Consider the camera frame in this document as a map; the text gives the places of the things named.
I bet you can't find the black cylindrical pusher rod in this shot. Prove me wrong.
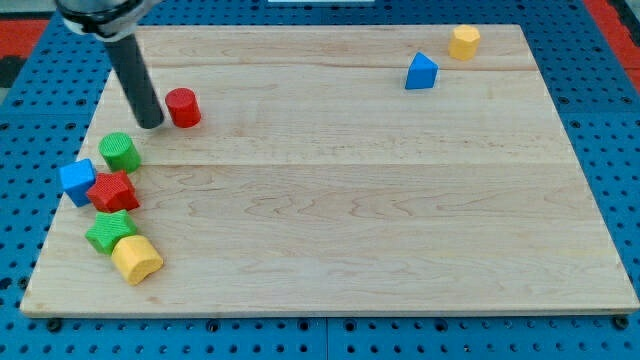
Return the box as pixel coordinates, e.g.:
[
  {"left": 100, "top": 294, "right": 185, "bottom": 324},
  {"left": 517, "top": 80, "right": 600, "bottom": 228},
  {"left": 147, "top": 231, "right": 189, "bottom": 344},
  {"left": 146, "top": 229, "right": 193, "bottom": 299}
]
[{"left": 104, "top": 34, "right": 164, "bottom": 129}]

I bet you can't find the red cylinder block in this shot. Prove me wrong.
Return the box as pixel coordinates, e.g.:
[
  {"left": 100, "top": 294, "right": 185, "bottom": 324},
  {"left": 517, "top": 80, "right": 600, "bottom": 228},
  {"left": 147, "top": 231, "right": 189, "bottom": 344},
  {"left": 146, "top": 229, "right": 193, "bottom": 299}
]
[{"left": 165, "top": 88, "right": 202, "bottom": 128}]

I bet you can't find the green cylinder block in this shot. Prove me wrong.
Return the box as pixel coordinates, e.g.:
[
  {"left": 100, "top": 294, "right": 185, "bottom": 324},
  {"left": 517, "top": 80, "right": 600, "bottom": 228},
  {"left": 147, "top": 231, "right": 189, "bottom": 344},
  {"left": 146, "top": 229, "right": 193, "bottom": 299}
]
[{"left": 98, "top": 132, "right": 141, "bottom": 173}]

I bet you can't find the red star block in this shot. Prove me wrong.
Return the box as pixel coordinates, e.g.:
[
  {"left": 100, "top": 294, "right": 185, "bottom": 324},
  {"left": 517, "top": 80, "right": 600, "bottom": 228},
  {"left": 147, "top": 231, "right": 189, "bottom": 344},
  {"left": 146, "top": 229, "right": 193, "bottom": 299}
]
[{"left": 86, "top": 170, "right": 140, "bottom": 213}]

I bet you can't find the blue cube block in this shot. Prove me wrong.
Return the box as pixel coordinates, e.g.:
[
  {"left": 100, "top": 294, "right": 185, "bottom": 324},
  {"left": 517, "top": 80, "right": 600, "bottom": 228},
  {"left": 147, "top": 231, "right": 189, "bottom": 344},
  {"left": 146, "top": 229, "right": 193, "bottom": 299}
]
[{"left": 59, "top": 159, "right": 96, "bottom": 207}]

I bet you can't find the green star block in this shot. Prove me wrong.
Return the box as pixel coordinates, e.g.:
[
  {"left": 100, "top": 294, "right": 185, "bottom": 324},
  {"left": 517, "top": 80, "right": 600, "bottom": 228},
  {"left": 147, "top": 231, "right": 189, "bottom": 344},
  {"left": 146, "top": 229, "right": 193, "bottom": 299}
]
[{"left": 85, "top": 210, "right": 137, "bottom": 255}]

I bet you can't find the yellow half-round block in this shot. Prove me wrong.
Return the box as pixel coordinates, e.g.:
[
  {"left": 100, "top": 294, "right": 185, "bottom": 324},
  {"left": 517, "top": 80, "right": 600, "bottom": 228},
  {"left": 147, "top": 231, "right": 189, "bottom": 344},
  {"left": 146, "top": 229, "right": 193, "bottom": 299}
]
[{"left": 111, "top": 235, "right": 164, "bottom": 286}]

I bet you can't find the wooden board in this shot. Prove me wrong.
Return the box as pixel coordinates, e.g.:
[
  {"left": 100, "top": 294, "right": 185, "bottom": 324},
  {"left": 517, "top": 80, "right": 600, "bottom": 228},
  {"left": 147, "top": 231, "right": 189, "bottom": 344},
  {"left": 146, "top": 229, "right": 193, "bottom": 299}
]
[{"left": 21, "top": 25, "right": 639, "bottom": 318}]

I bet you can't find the blue triangle block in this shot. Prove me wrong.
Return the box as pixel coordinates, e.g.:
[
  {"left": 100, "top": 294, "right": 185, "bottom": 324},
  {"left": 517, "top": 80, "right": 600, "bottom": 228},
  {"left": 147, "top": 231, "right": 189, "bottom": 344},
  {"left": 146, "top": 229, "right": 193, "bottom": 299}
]
[{"left": 405, "top": 52, "right": 439, "bottom": 90}]

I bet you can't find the yellow polygon block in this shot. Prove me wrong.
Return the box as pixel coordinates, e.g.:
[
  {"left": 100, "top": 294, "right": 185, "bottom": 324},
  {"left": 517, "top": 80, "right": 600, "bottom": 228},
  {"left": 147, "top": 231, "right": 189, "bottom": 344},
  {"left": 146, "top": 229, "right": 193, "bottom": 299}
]
[{"left": 448, "top": 25, "right": 481, "bottom": 61}]

